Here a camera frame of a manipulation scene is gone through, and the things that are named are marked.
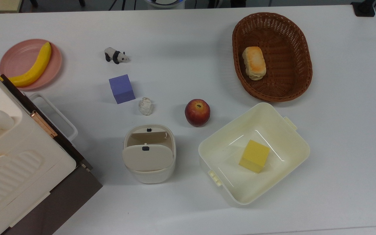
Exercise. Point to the white paper ball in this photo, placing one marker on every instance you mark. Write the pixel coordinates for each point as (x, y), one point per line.
(145, 106)

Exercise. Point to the cream trash can lid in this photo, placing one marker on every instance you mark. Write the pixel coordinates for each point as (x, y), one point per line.
(147, 158)

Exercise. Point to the cream desktop trash can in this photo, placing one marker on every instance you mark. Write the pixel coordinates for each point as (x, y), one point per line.
(152, 178)

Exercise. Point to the red apple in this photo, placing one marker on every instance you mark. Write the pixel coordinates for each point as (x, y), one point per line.
(197, 114)

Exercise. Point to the cream square plastic container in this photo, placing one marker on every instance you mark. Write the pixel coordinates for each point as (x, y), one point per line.
(230, 156)

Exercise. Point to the purple foam cube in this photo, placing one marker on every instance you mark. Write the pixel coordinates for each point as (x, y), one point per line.
(122, 88)

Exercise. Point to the yellow foam block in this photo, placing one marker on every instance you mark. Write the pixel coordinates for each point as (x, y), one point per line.
(254, 156)

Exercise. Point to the toasted bread loaf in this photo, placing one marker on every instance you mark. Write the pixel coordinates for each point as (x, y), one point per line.
(254, 63)

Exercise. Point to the black white panda figurine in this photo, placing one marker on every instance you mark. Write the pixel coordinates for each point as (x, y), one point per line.
(113, 54)

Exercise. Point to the brown woven wicker basket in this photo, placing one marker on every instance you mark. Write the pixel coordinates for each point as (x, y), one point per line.
(286, 65)

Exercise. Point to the black tripod legs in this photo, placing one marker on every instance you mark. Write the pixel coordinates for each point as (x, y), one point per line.
(122, 3)

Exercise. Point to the dark brown wooden drawer box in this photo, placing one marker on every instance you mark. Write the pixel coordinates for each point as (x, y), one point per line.
(70, 199)

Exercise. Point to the copper metal latch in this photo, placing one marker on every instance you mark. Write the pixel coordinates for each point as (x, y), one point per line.
(43, 124)

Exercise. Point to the yellow toy banana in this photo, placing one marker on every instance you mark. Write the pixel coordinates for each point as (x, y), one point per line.
(38, 67)

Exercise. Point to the pink round plate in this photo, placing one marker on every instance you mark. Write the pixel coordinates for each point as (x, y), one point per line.
(15, 58)

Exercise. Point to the black camera stand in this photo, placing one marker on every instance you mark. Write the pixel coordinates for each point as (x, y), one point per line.
(363, 9)

